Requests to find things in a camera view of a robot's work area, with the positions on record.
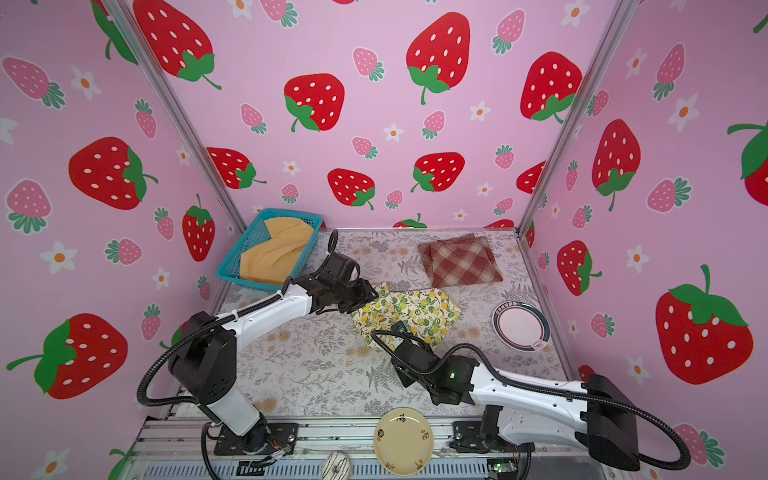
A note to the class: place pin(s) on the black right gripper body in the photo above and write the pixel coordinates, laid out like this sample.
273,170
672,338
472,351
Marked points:
425,349

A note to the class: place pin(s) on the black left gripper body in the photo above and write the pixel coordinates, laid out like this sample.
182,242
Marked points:
352,295

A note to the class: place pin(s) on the lemon print skirt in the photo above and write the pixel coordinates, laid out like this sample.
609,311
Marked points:
428,314

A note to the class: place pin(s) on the red plaid skirt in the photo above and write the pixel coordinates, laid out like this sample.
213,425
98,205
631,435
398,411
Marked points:
459,261

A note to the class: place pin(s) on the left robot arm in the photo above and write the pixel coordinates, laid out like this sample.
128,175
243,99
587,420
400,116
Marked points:
205,360

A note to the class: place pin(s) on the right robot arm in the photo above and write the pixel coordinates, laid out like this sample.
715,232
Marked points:
519,409

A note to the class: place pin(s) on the tan skirt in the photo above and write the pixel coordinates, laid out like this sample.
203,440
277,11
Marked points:
274,260

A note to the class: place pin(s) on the cream plate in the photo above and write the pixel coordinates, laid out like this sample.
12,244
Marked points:
403,442

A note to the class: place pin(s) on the pink plate with teal rim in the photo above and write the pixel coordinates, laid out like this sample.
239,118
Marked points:
521,326

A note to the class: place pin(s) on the chocolate drizzled donut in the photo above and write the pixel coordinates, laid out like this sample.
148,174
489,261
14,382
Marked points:
337,466

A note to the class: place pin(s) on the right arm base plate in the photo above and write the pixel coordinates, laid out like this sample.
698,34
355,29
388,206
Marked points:
468,437

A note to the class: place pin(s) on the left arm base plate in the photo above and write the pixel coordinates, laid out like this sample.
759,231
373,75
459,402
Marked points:
262,441

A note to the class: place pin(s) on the aluminium frame rail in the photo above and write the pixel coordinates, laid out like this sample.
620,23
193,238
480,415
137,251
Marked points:
173,449

